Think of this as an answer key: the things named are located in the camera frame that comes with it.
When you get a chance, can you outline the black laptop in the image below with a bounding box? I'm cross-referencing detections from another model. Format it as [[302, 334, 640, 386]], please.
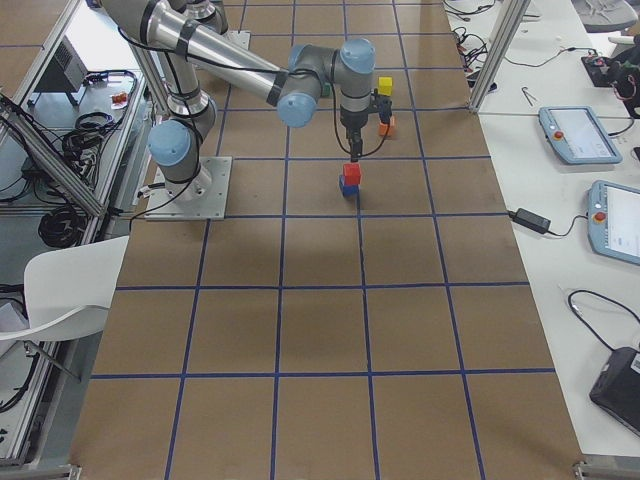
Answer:
[[589, 347, 639, 435]]

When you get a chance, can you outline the blue wooden block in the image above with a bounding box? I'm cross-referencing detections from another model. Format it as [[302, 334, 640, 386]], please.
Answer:
[[339, 175, 359, 197]]

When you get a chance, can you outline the lower teach pendant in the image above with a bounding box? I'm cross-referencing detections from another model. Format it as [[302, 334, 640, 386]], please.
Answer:
[[587, 180, 639, 265]]

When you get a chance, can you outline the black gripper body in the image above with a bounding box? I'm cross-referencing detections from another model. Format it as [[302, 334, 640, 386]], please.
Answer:
[[340, 92, 372, 132]]

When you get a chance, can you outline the black cable on table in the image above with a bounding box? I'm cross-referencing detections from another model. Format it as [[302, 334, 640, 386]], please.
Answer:
[[566, 288, 640, 354]]

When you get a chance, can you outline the yellow wooden block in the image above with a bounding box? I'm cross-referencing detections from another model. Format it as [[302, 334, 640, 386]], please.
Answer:
[[377, 76, 394, 97]]

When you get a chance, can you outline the black coiled cable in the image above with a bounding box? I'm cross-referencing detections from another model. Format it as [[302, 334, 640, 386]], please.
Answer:
[[38, 204, 87, 249]]

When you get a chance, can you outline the black power adapter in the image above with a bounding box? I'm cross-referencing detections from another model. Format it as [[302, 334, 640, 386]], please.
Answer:
[[508, 208, 551, 234]]

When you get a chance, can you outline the red wooden block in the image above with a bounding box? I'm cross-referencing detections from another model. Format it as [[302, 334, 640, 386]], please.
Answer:
[[342, 162, 362, 186]]

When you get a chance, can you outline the aluminium frame post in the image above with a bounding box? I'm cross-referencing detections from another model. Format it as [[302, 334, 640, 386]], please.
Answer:
[[469, 0, 530, 113]]

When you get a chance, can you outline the orange wooden block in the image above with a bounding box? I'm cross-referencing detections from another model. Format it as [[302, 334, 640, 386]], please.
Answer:
[[378, 115, 396, 139]]

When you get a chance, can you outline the teach pendant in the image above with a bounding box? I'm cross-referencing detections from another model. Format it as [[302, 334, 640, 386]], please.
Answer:
[[538, 106, 622, 165], [587, 180, 639, 265]]

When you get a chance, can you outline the brown paper mat blue grid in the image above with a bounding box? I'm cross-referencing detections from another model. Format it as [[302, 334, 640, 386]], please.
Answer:
[[42, 1, 580, 479]]

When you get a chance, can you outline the grey control box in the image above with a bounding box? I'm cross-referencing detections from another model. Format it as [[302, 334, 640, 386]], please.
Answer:
[[27, 36, 88, 107]]

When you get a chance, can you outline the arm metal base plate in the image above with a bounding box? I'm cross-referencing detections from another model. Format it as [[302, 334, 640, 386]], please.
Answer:
[[143, 156, 233, 221], [223, 30, 251, 50]]

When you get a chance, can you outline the upper teach pendant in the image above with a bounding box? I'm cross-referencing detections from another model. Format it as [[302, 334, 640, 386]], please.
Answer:
[[538, 106, 622, 165]]

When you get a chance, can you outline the white chair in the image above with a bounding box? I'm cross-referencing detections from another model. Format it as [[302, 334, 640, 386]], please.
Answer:
[[1, 236, 129, 353]]

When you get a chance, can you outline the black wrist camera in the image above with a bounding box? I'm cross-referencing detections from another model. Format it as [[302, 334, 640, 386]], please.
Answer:
[[371, 89, 393, 125]]

